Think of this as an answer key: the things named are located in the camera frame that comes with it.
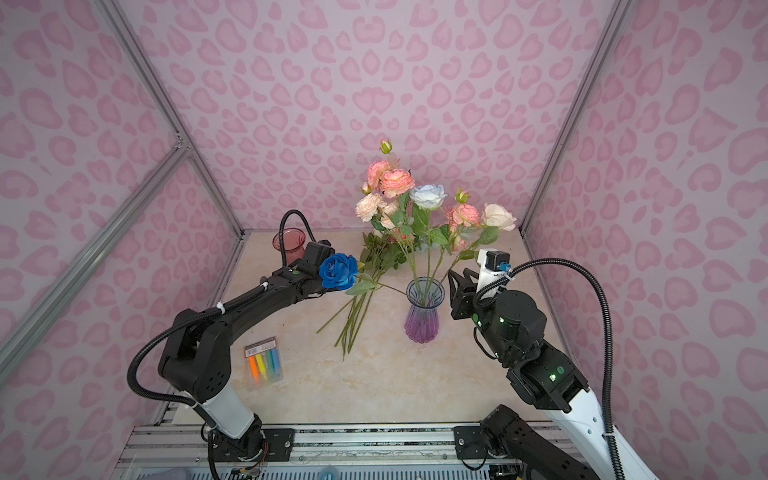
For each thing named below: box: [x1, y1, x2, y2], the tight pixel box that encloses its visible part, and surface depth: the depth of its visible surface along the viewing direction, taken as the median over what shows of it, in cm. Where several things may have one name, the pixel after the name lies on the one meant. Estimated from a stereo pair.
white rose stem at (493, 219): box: [442, 203, 517, 283], surface depth 66 cm
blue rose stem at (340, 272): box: [319, 252, 407, 295], surface depth 57 cm
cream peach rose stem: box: [356, 193, 407, 289], surface depth 71 cm
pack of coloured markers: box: [244, 336, 281, 386], surface depth 88 cm
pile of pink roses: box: [316, 232, 408, 360], surface depth 100 cm
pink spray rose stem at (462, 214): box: [430, 188, 481, 282], surface depth 70 cm
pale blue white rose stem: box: [410, 184, 451, 306], surface depth 66 cm
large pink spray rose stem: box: [362, 139, 415, 241], surface depth 67 cm
